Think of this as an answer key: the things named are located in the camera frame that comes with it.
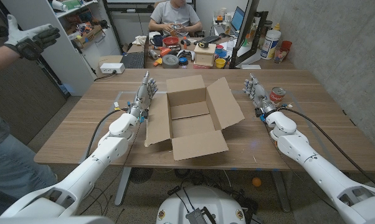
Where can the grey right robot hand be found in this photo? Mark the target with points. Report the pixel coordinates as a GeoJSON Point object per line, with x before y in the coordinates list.
{"type": "Point", "coordinates": [260, 95]}

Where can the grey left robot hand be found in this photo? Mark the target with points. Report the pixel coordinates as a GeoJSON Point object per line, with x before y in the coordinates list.
{"type": "Point", "coordinates": [142, 96]}

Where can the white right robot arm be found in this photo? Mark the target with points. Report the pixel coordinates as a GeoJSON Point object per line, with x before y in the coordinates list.
{"type": "Point", "coordinates": [299, 152]}

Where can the standing person's bare forearm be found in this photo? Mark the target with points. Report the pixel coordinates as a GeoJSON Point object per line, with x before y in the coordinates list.
{"type": "Point", "coordinates": [0, 59]}

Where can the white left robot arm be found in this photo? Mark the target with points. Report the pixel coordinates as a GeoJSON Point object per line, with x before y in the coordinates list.
{"type": "Point", "coordinates": [106, 152]}

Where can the red white soup can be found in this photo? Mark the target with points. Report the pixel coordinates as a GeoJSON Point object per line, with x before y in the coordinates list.
{"type": "Point", "coordinates": [278, 96]}

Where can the white power strip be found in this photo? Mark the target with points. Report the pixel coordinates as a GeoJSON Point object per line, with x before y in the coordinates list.
{"type": "Point", "coordinates": [112, 68]}

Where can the patterned drinking glass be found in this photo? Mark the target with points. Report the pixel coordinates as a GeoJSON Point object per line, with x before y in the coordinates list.
{"type": "Point", "coordinates": [280, 56]}

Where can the orange power tool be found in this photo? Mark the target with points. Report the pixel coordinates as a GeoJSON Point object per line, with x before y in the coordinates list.
{"type": "Point", "coordinates": [165, 52]}

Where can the yellow cup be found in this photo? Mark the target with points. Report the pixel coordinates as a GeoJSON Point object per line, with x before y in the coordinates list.
{"type": "Point", "coordinates": [220, 63]}

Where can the white canister with blue label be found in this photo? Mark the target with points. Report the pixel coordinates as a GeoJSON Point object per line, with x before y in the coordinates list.
{"type": "Point", "coordinates": [270, 44]}

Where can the blue tape roll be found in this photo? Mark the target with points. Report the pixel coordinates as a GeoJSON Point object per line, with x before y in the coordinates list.
{"type": "Point", "coordinates": [183, 61]}

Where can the red cup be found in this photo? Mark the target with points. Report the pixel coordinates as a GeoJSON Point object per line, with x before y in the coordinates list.
{"type": "Point", "coordinates": [286, 45]}

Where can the white cloth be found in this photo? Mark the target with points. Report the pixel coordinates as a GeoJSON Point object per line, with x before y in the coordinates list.
{"type": "Point", "coordinates": [139, 40]}

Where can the dark blue mug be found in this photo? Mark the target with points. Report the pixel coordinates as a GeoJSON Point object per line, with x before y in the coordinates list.
{"type": "Point", "coordinates": [157, 40]}

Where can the open cardboard box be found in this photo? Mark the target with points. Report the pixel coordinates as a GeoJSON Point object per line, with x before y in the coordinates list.
{"type": "Point", "coordinates": [193, 124]}

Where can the white game controller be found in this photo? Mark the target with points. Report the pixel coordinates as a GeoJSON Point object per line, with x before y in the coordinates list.
{"type": "Point", "coordinates": [186, 55]}

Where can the blue cup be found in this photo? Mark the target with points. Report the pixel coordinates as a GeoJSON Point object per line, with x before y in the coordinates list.
{"type": "Point", "coordinates": [219, 50]}

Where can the red bowl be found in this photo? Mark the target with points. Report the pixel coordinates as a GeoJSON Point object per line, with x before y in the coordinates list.
{"type": "Point", "coordinates": [170, 41]}

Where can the small wooden box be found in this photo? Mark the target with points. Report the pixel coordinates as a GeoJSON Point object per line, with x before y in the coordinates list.
{"type": "Point", "coordinates": [204, 56]}

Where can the black computer monitor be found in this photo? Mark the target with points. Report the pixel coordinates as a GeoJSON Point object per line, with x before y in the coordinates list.
{"type": "Point", "coordinates": [248, 25]}

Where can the yellow black measuring tape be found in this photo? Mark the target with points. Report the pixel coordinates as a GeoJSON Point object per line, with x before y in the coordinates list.
{"type": "Point", "coordinates": [203, 44]}

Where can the black floor fan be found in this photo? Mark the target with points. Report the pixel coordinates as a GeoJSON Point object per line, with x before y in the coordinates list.
{"type": "Point", "coordinates": [140, 175]}

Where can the open laptop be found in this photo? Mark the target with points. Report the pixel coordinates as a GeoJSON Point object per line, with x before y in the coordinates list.
{"type": "Point", "coordinates": [238, 18]}

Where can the cardboard box of clutter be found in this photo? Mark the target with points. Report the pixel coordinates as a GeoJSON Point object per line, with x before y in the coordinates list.
{"type": "Point", "coordinates": [88, 36]}

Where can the white shelf unit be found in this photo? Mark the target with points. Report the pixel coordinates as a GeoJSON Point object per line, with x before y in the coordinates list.
{"type": "Point", "coordinates": [66, 62]}

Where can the orange ball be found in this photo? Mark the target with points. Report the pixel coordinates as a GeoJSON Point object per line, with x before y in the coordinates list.
{"type": "Point", "coordinates": [256, 182]}

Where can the seated person in grey shirt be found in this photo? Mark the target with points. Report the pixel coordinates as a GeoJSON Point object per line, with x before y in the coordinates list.
{"type": "Point", "coordinates": [175, 14]}

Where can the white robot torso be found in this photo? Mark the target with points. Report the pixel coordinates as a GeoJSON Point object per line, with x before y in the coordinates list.
{"type": "Point", "coordinates": [201, 205]}

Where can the black white tracking glove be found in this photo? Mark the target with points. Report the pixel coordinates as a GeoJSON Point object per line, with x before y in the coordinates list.
{"type": "Point", "coordinates": [22, 37]}

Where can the standing person in jeans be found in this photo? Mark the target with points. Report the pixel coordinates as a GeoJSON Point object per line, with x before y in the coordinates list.
{"type": "Point", "coordinates": [10, 168]}

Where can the grey duct tape roll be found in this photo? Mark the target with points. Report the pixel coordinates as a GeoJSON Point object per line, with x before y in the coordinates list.
{"type": "Point", "coordinates": [170, 61]}

